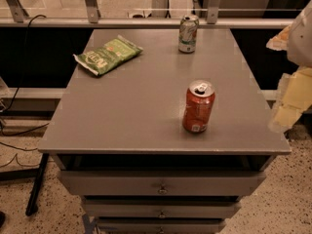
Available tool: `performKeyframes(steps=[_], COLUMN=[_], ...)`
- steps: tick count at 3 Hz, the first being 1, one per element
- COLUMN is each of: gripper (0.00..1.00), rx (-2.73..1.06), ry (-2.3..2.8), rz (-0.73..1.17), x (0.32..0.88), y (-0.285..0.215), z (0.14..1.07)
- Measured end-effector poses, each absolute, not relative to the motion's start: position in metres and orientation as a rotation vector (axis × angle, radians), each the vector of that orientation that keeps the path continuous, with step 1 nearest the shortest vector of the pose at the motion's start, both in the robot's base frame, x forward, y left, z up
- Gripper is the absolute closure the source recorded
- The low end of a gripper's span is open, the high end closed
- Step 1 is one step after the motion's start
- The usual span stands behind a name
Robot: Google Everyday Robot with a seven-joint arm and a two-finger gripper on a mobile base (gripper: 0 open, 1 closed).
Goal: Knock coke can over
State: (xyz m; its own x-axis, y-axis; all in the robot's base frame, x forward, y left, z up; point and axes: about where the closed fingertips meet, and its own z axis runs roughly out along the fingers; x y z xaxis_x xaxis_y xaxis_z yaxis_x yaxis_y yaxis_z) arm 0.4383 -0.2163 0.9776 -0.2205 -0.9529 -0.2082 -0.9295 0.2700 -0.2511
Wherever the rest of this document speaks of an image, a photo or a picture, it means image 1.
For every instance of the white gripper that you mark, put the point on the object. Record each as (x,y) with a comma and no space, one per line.
(301,45)

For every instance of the red coke can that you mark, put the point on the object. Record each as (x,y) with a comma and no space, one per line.
(200,98)

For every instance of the grey drawer cabinet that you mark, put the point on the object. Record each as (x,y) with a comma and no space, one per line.
(131,118)

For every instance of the green chip bag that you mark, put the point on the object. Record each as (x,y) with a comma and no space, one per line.
(112,54)

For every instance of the middle grey drawer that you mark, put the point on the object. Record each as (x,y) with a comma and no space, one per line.
(160,208)

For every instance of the grey drawer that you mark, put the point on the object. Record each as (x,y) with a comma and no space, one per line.
(160,208)
(161,183)
(160,226)

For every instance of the bottom grey drawer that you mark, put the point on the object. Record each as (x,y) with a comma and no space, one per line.
(160,226)

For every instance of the top grey drawer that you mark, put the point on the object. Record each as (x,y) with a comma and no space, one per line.
(161,183)

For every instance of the black metal stand leg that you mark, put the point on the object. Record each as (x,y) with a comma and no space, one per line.
(32,208)

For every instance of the metal railing frame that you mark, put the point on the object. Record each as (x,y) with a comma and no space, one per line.
(92,13)

